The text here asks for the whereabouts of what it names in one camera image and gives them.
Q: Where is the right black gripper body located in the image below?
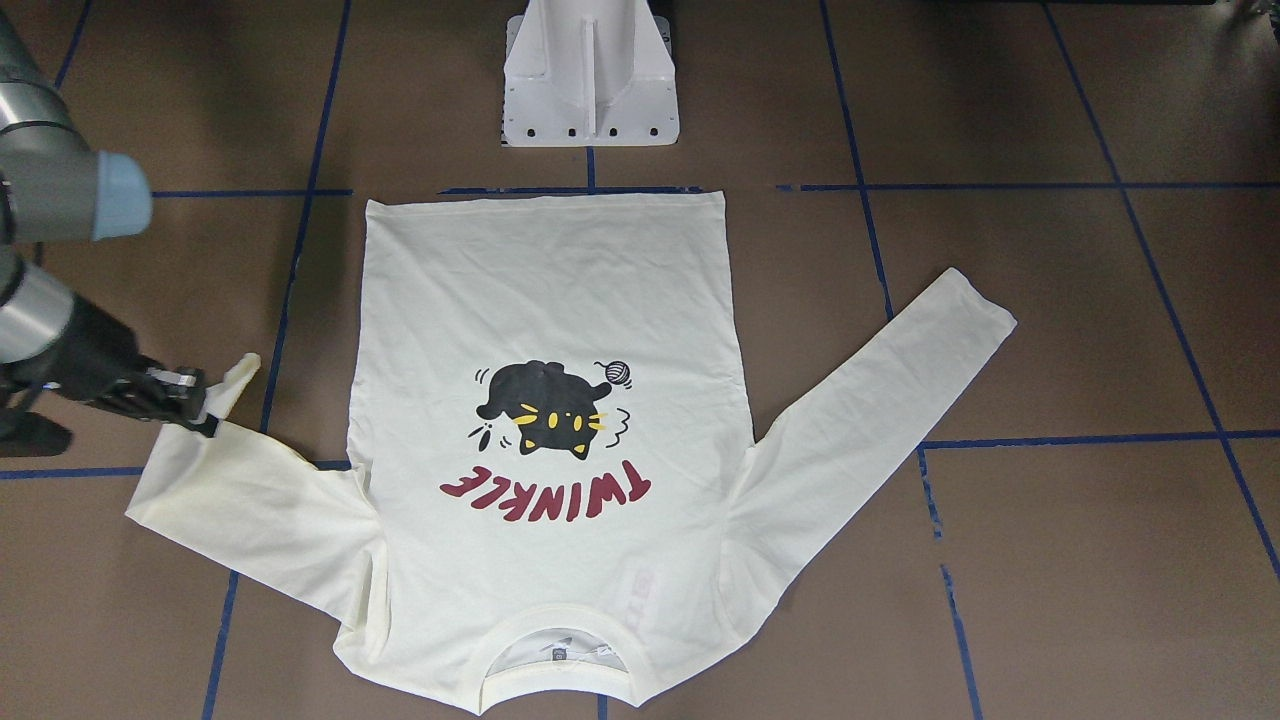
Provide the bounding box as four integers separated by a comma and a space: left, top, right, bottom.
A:
45, 299, 207, 428

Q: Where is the cream long-sleeve cat shirt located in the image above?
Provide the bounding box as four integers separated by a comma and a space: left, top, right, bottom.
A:
125, 192, 1016, 715

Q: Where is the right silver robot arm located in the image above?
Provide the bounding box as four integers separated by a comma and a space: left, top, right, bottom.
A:
1, 19, 219, 457

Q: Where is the white camera post base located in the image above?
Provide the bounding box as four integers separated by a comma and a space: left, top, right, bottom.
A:
500, 1, 681, 149

